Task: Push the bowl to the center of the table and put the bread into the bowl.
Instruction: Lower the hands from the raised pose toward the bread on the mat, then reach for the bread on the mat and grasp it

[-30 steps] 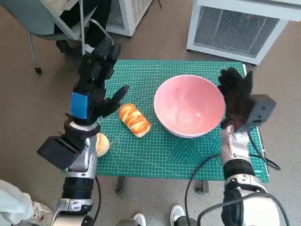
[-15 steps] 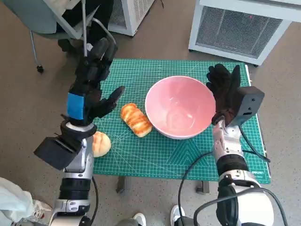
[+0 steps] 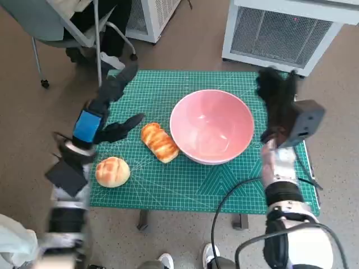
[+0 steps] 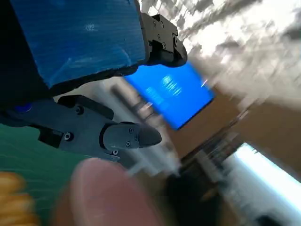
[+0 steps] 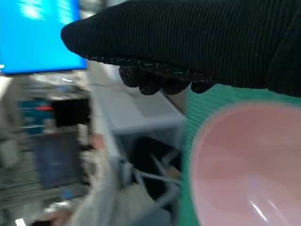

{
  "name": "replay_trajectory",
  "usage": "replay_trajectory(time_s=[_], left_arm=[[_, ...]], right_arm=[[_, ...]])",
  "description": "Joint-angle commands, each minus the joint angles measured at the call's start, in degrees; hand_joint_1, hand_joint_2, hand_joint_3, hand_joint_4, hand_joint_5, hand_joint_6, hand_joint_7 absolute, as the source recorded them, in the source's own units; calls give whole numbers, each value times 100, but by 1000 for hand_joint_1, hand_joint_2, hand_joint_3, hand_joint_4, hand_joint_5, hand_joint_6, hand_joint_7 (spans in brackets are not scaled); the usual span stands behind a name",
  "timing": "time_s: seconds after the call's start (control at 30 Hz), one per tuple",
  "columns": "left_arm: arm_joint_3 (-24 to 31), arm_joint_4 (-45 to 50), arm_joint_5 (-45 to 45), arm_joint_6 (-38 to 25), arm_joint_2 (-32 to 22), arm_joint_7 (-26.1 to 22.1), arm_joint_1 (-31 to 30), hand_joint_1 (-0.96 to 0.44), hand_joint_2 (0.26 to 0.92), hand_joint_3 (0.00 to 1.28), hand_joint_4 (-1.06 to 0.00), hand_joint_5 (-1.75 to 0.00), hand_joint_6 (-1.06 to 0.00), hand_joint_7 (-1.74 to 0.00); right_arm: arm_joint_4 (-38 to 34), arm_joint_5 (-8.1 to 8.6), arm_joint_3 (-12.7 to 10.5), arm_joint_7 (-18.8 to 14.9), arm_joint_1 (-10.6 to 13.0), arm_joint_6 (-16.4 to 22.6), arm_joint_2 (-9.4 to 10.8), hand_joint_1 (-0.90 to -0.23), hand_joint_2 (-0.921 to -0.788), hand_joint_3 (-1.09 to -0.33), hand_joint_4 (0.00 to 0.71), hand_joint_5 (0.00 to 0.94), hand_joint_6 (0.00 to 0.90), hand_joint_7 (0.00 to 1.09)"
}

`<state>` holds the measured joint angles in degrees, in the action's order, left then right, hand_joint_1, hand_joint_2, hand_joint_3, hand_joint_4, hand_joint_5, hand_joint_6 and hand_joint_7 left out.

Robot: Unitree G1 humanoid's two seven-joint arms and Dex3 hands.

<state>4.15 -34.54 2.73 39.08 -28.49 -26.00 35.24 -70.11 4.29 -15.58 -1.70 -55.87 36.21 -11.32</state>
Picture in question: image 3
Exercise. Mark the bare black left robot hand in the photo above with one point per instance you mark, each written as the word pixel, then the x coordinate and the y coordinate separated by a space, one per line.
pixel 87 126

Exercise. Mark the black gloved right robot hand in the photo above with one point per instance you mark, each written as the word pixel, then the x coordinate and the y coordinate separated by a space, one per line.
pixel 277 98

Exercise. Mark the round toy bread bun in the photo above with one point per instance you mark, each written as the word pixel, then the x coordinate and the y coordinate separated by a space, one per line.
pixel 112 172

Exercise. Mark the pink bowl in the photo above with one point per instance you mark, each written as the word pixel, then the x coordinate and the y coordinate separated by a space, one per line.
pixel 213 123

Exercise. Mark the long braided toy bread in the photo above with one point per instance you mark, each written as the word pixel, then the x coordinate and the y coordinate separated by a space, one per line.
pixel 160 141

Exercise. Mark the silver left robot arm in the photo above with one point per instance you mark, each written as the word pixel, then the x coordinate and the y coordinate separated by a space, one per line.
pixel 67 218

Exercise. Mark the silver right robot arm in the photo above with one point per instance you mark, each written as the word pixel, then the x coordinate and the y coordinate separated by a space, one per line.
pixel 283 196

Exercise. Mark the large white mesh cabinet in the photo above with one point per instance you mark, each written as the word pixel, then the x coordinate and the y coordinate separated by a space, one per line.
pixel 280 30

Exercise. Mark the person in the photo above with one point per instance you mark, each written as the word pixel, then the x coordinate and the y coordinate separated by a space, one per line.
pixel 112 36

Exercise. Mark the green cutting mat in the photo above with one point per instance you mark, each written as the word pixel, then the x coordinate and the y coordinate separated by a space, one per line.
pixel 168 185

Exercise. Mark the grey office chair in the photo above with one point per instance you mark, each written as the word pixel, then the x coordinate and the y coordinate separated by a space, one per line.
pixel 36 19

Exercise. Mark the small white mesh cabinet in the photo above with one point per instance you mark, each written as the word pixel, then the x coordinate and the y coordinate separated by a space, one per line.
pixel 157 16

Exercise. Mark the white plastic bag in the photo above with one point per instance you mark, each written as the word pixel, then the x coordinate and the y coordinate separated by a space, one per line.
pixel 14 241

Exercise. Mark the person's white shoe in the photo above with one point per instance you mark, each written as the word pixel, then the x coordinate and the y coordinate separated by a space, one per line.
pixel 166 262
pixel 210 253

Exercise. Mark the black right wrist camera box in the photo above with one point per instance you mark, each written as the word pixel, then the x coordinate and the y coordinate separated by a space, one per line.
pixel 304 120

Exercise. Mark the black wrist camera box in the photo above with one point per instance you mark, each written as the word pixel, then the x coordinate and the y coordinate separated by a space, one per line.
pixel 304 120
pixel 67 176

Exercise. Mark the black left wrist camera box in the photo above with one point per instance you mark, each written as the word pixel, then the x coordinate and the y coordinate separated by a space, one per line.
pixel 67 176

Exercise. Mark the black table leg bracket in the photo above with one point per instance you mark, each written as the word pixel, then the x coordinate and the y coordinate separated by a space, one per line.
pixel 241 222
pixel 143 220

